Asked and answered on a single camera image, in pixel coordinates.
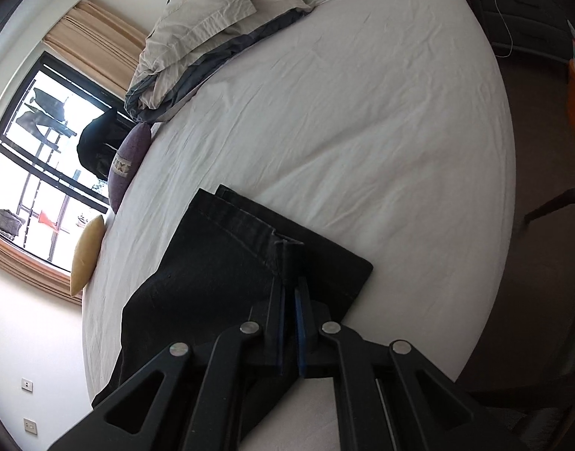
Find black framed window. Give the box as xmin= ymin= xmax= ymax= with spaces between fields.
xmin=0 ymin=51 xmax=133 ymax=264

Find dark ribbed bedside stand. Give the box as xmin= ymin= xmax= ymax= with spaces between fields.
xmin=452 ymin=0 xmax=575 ymax=64

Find black denim pants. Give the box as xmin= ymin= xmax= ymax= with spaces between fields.
xmin=91 ymin=187 xmax=374 ymax=451

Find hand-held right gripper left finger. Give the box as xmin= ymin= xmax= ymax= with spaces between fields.
xmin=48 ymin=286 xmax=288 ymax=451

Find beige duvet with grey trim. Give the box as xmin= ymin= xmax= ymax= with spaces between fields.
xmin=124 ymin=0 xmax=396 ymax=123

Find beige curtain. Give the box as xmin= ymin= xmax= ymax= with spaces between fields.
xmin=0 ymin=230 xmax=84 ymax=306
xmin=43 ymin=0 xmax=150 ymax=104

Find dark chair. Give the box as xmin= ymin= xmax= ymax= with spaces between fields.
xmin=466 ymin=188 xmax=575 ymax=451

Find purple pillow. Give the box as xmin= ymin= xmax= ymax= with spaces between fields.
xmin=108 ymin=122 xmax=151 ymax=214

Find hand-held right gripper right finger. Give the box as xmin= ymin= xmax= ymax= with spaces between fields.
xmin=293 ymin=278 xmax=529 ymax=451

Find yellow pillow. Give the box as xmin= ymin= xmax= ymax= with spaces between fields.
xmin=70 ymin=215 xmax=105 ymax=297

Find white cable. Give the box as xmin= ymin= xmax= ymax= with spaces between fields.
xmin=459 ymin=0 xmax=516 ymax=57

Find black bag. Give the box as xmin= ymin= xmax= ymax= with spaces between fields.
xmin=77 ymin=109 xmax=133 ymax=182

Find white bed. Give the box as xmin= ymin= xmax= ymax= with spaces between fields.
xmin=81 ymin=0 xmax=518 ymax=451

